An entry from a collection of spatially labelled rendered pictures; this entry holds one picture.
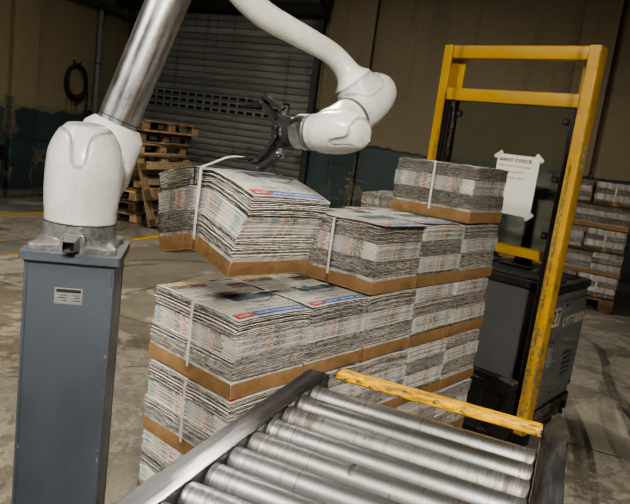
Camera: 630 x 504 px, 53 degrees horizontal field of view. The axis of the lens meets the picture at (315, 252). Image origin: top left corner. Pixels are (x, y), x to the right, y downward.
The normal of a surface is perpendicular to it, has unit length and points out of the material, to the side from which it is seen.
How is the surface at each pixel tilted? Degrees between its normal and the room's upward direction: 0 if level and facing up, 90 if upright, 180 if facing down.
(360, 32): 90
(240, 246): 105
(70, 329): 90
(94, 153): 75
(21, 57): 90
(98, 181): 87
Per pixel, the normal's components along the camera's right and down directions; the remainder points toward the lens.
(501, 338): -0.66, 0.04
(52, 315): 0.18, 0.19
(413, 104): -0.40, 0.11
